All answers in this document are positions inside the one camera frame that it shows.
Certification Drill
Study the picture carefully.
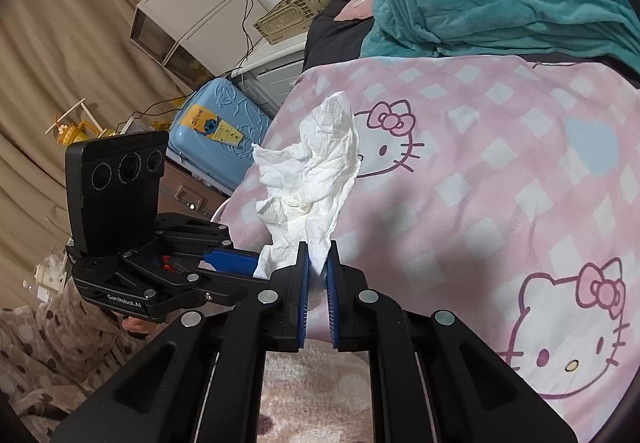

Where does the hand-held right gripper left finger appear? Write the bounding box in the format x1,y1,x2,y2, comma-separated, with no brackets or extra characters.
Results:
51,242,309,443

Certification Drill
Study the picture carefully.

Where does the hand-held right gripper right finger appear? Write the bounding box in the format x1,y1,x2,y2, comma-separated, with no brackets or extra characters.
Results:
325,239,577,443

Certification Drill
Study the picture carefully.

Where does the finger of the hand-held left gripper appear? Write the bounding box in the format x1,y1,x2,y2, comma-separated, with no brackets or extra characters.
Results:
150,213,235,255
120,248,273,321

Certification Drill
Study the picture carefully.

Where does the white tissue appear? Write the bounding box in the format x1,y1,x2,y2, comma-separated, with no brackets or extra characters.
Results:
251,91,363,311

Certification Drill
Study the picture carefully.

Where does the person's left forearm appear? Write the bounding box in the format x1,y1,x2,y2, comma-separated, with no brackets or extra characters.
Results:
0,280,146,374

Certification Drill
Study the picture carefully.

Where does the person's left hand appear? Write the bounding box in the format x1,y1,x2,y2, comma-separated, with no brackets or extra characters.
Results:
122,317,152,338

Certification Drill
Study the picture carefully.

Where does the brown nightstand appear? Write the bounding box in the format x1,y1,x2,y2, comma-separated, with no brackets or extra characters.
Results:
159,155,233,218

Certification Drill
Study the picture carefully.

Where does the yellow toy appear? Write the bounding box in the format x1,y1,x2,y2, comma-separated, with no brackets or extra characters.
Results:
45,100,108,146

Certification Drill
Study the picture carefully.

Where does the light blue suitcase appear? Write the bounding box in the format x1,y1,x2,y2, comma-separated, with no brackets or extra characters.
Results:
167,77,281,196

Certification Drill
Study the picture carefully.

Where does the person's spotted pajama leg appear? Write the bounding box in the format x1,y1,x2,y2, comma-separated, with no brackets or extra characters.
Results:
10,338,373,443

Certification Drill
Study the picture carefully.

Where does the beige curtain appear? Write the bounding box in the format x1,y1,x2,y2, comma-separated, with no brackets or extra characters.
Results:
0,0,201,309

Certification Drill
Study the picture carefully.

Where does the pink checked printed blanket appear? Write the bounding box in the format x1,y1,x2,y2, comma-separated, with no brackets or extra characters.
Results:
220,54,640,443

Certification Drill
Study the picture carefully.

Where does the white cabinet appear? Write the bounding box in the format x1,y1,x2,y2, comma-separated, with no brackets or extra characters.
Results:
130,0,273,74

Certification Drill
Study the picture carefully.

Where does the olive folding crate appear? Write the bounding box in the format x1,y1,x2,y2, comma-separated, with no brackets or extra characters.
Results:
252,0,342,45

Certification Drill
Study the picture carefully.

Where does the small pink pillow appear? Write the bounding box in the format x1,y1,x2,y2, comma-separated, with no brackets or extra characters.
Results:
334,0,377,21

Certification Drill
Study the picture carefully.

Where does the black cable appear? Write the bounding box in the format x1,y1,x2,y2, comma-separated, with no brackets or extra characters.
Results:
117,0,266,134

